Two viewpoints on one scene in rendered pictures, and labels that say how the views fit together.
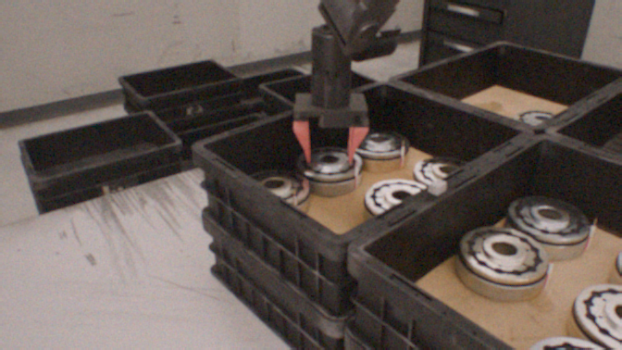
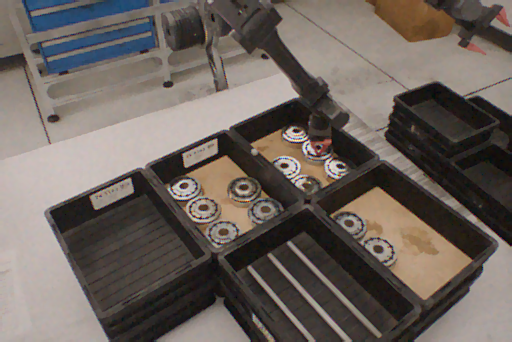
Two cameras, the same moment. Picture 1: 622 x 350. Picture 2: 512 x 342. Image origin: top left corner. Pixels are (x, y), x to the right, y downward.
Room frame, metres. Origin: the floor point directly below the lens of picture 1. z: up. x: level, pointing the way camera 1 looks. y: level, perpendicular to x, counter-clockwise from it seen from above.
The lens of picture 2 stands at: (0.60, -1.15, 1.84)
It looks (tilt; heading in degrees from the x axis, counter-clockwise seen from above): 44 degrees down; 96
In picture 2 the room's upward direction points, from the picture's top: straight up
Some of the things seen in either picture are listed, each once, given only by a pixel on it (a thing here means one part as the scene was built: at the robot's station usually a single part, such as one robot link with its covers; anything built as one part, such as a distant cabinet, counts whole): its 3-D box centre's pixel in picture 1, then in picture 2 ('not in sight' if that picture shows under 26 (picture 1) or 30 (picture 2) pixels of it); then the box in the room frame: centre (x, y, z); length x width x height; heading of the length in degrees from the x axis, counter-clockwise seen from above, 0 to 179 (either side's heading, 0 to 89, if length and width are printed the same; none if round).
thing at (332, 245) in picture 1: (367, 145); (301, 144); (0.64, -0.07, 0.92); 0.40 x 0.30 x 0.02; 132
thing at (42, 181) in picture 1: (114, 206); (432, 145); (1.31, 0.63, 0.37); 0.40 x 0.30 x 0.45; 125
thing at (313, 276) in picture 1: (366, 177); (300, 156); (0.64, -0.07, 0.87); 0.40 x 0.30 x 0.11; 132
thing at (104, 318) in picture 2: not in sight; (124, 234); (0.19, -0.47, 0.92); 0.40 x 0.30 x 0.02; 132
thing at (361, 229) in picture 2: not in sight; (348, 224); (0.78, -0.33, 0.86); 0.10 x 0.10 x 0.01
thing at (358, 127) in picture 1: (342, 133); (319, 141); (0.69, -0.04, 0.91); 0.07 x 0.07 x 0.09; 1
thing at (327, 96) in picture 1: (330, 89); (320, 120); (0.69, -0.02, 0.98); 0.10 x 0.07 x 0.07; 91
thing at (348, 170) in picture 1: (329, 163); (317, 149); (0.69, -0.02, 0.86); 0.10 x 0.10 x 0.01
